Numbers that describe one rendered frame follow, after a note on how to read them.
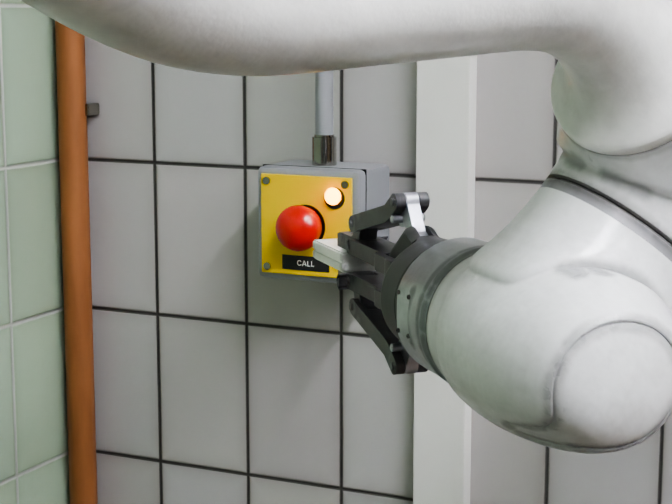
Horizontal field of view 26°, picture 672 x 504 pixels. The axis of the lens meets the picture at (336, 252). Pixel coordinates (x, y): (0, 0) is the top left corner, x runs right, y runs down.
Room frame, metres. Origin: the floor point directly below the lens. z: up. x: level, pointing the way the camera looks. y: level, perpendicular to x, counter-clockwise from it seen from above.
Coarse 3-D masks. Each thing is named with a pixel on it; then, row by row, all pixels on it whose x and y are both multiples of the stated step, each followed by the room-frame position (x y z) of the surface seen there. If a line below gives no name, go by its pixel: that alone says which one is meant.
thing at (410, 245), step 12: (408, 228) 0.96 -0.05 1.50; (432, 228) 0.96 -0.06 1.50; (408, 240) 0.95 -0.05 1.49; (420, 240) 0.94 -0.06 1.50; (432, 240) 0.94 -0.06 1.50; (444, 240) 0.93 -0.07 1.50; (396, 252) 0.97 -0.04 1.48; (408, 252) 0.93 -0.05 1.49; (420, 252) 0.92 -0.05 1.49; (396, 264) 0.93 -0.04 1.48; (408, 264) 0.91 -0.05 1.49; (396, 276) 0.91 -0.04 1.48; (384, 288) 0.93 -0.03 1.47; (396, 288) 0.91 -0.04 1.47; (384, 300) 0.92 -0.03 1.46; (396, 300) 0.90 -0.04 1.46; (384, 312) 0.93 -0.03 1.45; (396, 312) 0.90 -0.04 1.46; (396, 324) 0.91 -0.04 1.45; (396, 336) 0.93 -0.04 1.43
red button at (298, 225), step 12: (288, 216) 1.23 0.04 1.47; (300, 216) 1.23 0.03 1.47; (312, 216) 1.23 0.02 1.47; (276, 228) 1.24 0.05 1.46; (288, 228) 1.23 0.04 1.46; (300, 228) 1.23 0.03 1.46; (312, 228) 1.23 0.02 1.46; (288, 240) 1.23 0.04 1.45; (300, 240) 1.23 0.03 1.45; (312, 240) 1.23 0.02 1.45
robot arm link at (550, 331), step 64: (576, 192) 0.78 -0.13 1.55; (512, 256) 0.78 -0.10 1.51; (576, 256) 0.76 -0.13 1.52; (640, 256) 0.76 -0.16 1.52; (448, 320) 0.80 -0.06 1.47; (512, 320) 0.74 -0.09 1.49; (576, 320) 0.71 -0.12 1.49; (640, 320) 0.71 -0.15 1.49; (512, 384) 0.73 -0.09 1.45; (576, 384) 0.71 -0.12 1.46; (640, 384) 0.71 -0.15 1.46; (576, 448) 0.73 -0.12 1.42
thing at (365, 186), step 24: (264, 168) 1.28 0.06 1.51; (288, 168) 1.27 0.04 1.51; (312, 168) 1.26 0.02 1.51; (336, 168) 1.26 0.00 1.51; (360, 168) 1.26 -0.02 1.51; (384, 168) 1.29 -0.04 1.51; (264, 192) 1.27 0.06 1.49; (288, 192) 1.26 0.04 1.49; (312, 192) 1.25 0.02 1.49; (360, 192) 1.24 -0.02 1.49; (384, 192) 1.28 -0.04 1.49; (264, 216) 1.27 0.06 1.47; (336, 216) 1.24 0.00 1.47; (264, 240) 1.27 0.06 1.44; (264, 264) 1.27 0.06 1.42; (288, 264) 1.26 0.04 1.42; (312, 264) 1.25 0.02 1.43
